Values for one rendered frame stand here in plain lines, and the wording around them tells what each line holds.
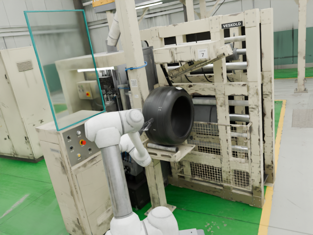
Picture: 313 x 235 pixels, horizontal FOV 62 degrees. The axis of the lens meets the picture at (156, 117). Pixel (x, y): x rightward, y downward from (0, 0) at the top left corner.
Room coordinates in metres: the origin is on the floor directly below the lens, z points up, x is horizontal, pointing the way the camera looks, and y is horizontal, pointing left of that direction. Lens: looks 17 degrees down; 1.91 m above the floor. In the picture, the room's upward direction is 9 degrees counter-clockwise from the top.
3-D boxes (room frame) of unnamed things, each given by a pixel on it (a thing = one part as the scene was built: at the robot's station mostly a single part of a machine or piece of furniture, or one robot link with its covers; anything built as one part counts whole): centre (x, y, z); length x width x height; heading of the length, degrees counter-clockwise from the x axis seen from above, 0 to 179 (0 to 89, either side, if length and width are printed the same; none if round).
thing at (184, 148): (2.38, -0.09, 0.80); 0.37 x 0.36 x 0.02; 141
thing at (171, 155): (2.27, 0.00, 0.83); 0.36 x 0.09 x 0.06; 51
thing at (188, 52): (2.54, -0.37, 1.71); 0.61 x 0.25 x 0.15; 51
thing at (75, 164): (2.40, 0.80, 0.63); 0.56 x 0.41 x 1.27; 141
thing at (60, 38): (2.30, 0.67, 1.74); 0.55 x 0.02 x 0.95; 141
